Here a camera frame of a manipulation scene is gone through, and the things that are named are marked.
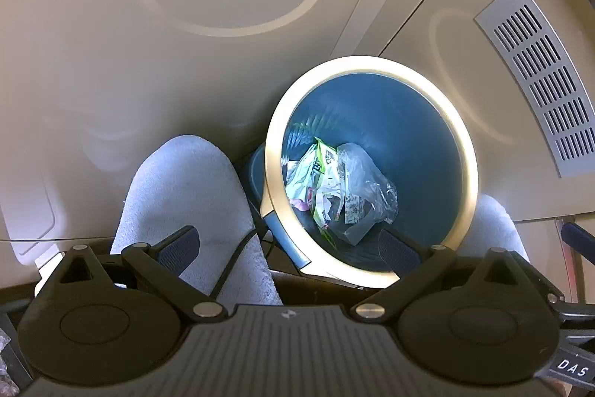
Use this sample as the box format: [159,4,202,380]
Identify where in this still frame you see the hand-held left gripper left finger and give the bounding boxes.
[39,226,228,323]

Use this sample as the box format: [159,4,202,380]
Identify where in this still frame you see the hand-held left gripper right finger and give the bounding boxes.
[351,228,535,323]

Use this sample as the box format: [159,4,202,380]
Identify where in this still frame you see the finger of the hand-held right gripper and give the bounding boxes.
[511,252,566,305]
[560,221,595,250]

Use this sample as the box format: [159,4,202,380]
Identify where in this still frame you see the white printed wrapper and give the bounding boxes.
[346,195,368,223]

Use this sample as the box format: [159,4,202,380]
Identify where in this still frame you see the clear plastic bag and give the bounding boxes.
[332,143,399,246]

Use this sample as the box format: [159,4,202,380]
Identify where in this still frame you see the green and white wrapper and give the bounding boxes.
[284,137,345,235]

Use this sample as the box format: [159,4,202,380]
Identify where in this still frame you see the blue bin with cream rim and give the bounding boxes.
[244,56,479,288]

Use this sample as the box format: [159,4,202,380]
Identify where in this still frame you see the light blue towel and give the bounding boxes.
[110,135,283,305]

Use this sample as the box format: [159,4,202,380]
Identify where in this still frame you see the person's right foot grey sock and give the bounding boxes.
[458,192,531,263]

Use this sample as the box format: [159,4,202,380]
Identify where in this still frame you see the grey metal vent grille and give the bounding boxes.
[474,0,595,179]

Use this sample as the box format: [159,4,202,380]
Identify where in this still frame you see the thin black cable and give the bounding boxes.
[211,228,261,298]

